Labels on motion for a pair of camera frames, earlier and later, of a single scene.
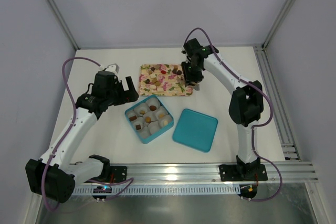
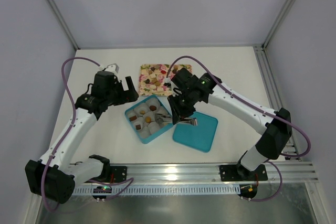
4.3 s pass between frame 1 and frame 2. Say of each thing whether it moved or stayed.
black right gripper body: moved
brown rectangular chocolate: stayed
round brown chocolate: stayed
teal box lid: stayed
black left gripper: stayed
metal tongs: moved
